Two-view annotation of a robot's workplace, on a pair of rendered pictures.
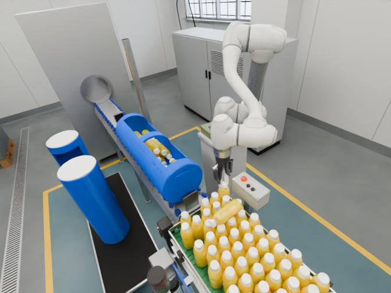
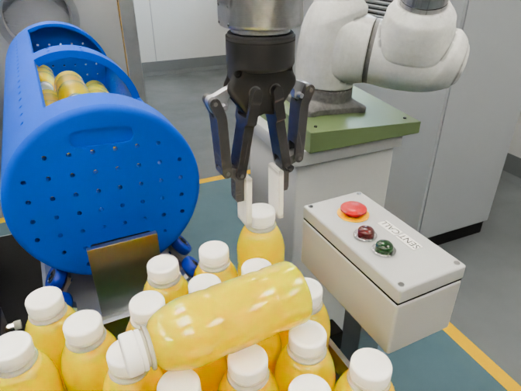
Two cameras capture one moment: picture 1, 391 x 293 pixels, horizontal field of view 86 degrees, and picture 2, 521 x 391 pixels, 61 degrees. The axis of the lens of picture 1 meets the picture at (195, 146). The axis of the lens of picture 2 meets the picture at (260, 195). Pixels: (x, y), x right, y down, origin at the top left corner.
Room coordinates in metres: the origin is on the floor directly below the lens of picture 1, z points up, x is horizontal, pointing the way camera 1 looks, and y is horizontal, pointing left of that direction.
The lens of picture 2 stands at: (0.32, -0.16, 1.42)
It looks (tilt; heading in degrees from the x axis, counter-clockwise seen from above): 29 degrees down; 4
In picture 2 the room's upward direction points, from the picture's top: straight up
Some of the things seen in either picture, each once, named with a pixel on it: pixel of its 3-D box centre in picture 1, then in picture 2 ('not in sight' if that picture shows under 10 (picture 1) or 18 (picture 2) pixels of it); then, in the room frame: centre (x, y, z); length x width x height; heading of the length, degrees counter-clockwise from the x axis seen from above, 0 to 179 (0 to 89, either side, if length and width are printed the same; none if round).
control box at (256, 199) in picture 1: (249, 190); (371, 261); (0.80, -0.28, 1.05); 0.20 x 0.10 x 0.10; 30
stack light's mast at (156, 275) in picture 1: (160, 283); not in sight; (0.32, 0.19, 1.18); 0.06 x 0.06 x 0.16
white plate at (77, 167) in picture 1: (77, 167); not in sight; (1.26, 0.91, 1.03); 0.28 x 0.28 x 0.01
